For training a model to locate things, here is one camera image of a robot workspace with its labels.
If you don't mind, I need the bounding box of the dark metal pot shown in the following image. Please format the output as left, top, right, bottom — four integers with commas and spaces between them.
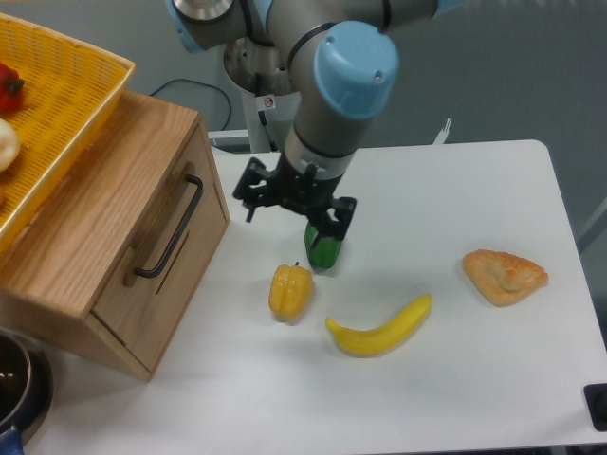
1, 330, 54, 454

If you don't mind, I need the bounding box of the black cable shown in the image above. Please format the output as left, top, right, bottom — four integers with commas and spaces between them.
149, 78, 232, 133

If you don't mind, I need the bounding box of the black corner object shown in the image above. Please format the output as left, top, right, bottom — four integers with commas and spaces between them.
583, 383, 607, 432

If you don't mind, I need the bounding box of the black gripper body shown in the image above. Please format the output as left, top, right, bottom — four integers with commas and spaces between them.
270, 155, 341, 215

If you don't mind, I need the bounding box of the yellow toy bell pepper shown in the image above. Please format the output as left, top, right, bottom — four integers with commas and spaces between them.
268, 263, 314, 320

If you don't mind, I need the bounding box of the white toy vegetable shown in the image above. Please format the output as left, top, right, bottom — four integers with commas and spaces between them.
0, 119, 21, 172

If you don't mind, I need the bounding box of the green toy bell pepper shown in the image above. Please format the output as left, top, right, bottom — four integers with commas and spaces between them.
304, 223, 342, 270

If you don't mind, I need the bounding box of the yellow plastic basket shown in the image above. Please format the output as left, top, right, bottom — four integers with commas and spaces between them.
1, 14, 136, 248

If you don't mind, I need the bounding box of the yellow toy banana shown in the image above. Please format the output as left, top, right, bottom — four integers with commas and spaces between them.
325, 294, 432, 357

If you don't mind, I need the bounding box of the red toy pepper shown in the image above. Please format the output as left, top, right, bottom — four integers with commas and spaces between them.
0, 64, 25, 112

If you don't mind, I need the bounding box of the white metal bracket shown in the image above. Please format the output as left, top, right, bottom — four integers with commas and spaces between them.
433, 118, 452, 145

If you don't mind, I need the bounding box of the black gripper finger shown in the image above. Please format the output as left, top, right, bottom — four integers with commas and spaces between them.
232, 157, 280, 223
310, 196, 357, 248

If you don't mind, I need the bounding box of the wooden drawer cabinet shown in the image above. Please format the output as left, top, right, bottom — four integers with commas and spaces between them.
1, 92, 208, 376

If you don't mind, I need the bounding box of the wooden top drawer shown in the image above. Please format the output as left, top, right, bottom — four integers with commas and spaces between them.
92, 125, 230, 380

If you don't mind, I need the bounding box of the toy bread pastry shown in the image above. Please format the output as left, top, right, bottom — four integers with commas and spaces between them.
462, 249, 549, 307

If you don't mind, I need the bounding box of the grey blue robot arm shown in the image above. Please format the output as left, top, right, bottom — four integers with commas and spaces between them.
167, 1, 457, 240

